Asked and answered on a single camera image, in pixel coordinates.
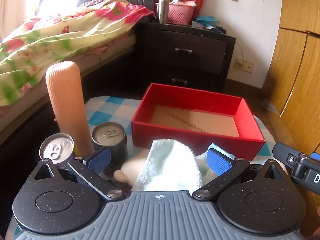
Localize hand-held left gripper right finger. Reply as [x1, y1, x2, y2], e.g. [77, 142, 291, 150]
[192, 148, 289, 201]

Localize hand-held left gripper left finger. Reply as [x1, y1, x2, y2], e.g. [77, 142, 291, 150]
[34, 147, 127, 200]

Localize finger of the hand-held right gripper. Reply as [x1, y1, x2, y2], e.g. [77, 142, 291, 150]
[272, 142, 304, 168]

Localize cream plush toy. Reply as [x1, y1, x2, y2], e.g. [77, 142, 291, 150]
[114, 152, 150, 188]

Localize pale green towel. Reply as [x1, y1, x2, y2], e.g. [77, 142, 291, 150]
[130, 139, 204, 193]

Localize red cardboard box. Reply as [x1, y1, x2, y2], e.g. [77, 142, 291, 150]
[131, 83, 265, 160]

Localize black drink can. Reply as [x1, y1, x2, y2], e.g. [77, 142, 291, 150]
[91, 123, 128, 173]

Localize yellow blue drink can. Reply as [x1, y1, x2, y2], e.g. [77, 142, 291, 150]
[39, 133, 75, 163]

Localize peach ribbed cylinder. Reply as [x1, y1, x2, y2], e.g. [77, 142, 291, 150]
[45, 61, 95, 155]

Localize dark nightstand drawer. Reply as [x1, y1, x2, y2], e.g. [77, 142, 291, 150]
[146, 65, 220, 93]
[145, 29, 227, 75]

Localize light wooden wardrobe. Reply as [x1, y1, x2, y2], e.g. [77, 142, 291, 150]
[265, 0, 320, 155]

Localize dark wooden nightstand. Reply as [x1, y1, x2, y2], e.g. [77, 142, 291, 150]
[135, 21, 237, 93]

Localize floral blanket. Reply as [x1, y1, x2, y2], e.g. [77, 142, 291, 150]
[0, 0, 154, 108]

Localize blue paper sheet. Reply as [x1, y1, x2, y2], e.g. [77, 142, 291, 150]
[196, 15, 220, 23]

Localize pink plastic basket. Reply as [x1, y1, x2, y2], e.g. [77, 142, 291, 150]
[168, 3, 196, 25]

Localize steel thermos bottle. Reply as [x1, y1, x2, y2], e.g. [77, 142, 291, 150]
[155, 0, 170, 24]

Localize cream wall socket plate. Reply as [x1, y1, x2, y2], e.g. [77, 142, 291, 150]
[234, 58, 254, 73]

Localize thin white cable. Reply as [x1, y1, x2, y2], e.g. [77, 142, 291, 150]
[234, 41, 244, 64]

